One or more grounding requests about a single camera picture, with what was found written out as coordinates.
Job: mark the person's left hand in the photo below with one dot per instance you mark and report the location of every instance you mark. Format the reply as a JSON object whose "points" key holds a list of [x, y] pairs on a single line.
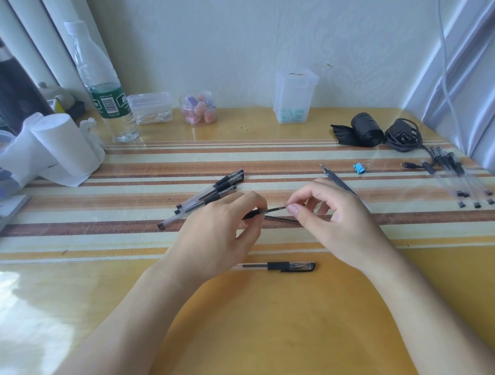
{"points": [[210, 239]]}

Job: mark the person's right hand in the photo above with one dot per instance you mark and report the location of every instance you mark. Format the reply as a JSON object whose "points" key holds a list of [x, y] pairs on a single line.
{"points": [[344, 228]]}

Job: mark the person's left thumb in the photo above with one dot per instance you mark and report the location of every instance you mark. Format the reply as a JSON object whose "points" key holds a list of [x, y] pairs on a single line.
{"points": [[252, 233]]}

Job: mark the person's right thumb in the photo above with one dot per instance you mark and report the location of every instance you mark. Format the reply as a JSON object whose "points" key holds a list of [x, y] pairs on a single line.
{"points": [[299, 215]]}

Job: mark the clear pen barrel black grip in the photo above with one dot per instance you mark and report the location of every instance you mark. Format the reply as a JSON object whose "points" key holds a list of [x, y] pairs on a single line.
{"points": [[255, 213]]}

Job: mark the thin black pen refill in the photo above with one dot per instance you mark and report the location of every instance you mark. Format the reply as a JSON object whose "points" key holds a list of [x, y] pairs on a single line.
{"points": [[284, 220], [277, 209]]}

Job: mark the person's left forearm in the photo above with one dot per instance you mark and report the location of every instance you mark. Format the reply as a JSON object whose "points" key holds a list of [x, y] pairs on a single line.
{"points": [[131, 324]]}

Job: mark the person's right forearm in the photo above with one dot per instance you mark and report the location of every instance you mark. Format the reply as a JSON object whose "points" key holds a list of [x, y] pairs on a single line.
{"points": [[429, 320]]}

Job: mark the clear pen with black cap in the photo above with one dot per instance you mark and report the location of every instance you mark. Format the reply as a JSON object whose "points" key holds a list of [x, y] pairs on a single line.
{"points": [[286, 266], [232, 177], [222, 186], [181, 214]]}

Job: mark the bundle of dark pen refills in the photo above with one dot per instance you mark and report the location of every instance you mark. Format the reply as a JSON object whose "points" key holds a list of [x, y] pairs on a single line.
{"points": [[338, 179]]}

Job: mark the blue binder clip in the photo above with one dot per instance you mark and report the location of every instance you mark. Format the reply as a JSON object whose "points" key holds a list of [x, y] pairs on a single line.
{"points": [[359, 168]]}

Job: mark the black garbage bag roll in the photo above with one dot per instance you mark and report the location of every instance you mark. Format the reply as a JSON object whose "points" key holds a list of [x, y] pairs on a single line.
{"points": [[365, 129]]}

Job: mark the clear lidded plastic box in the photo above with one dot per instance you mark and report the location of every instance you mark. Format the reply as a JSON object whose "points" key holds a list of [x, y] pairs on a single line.
{"points": [[296, 96]]}

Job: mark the striped table mat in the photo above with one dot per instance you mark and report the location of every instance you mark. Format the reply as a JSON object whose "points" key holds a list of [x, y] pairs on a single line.
{"points": [[127, 185]]}

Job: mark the clear jar of pastel erasers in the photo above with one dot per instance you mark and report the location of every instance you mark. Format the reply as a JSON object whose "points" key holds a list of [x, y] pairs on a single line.
{"points": [[199, 109]]}

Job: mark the clear cotton swab box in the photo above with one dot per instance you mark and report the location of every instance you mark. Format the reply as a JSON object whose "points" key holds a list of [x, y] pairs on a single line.
{"points": [[151, 109]]}

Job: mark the pile of empty pen barrels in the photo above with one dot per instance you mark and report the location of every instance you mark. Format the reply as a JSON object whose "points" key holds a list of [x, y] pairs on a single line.
{"points": [[458, 177]]}

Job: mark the plastic water bottle green label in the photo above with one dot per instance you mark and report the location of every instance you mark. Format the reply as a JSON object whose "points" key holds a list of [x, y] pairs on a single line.
{"points": [[104, 92]]}

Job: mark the white paper roll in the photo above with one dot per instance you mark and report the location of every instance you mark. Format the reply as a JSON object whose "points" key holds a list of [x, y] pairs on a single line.
{"points": [[64, 148]]}

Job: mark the pale window curtain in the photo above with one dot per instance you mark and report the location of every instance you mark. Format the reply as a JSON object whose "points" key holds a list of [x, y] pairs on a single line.
{"points": [[460, 58]]}

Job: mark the dark bag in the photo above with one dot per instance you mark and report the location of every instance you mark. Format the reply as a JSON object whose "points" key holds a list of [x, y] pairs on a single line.
{"points": [[19, 92]]}

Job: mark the white pleated curtain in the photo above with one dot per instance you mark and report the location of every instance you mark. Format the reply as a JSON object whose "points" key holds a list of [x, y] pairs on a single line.
{"points": [[46, 34]]}

